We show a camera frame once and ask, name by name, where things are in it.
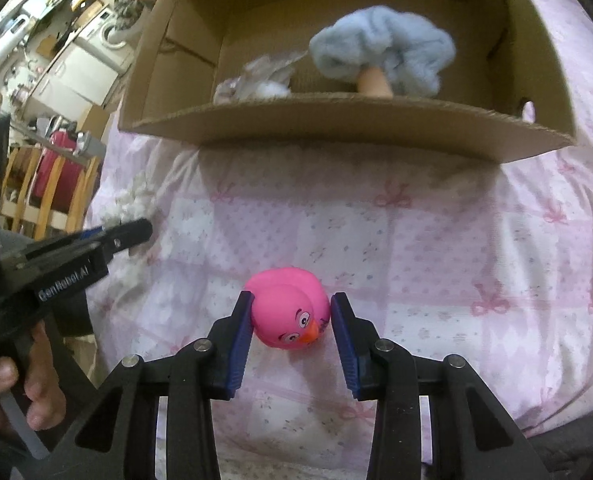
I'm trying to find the pink rubber duck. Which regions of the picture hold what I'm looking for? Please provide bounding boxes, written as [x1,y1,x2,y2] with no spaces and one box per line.
[243,268,331,350]

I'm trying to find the clear plastic bag with barcode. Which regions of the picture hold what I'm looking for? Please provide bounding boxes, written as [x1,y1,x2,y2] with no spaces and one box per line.
[213,51,307,105]

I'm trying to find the light blue fluffy scrunchie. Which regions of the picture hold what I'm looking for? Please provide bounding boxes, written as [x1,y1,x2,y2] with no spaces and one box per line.
[309,6,457,98]

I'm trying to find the person's left hand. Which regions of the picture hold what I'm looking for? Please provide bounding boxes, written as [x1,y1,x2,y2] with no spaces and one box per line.
[0,320,69,434]

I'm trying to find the wooden chair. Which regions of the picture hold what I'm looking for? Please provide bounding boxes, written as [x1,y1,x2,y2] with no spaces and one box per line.
[0,146,101,240]

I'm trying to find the red suitcase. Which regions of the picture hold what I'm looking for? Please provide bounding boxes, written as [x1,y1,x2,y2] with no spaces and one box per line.
[29,129,94,214]

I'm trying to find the white floral scrunchie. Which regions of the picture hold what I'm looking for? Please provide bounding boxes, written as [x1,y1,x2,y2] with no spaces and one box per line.
[98,171,156,229]

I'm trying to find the pink patterned bed quilt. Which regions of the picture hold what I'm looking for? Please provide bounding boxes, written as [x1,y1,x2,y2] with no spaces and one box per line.
[88,0,593,479]

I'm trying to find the white kitchen cabinet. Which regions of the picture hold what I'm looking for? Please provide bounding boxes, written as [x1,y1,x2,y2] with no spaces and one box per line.
[22,44,120,120]

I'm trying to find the white washing machine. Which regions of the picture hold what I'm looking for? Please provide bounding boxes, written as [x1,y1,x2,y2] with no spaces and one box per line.
[74,6,134,75]

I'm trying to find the white fluffy scrunchie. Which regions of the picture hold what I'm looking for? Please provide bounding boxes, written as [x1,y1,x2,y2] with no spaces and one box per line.
[249,80,291,101]

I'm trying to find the open brown cardboard box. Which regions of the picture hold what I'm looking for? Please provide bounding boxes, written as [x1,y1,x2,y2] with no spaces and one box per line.
[120,0,576,162]

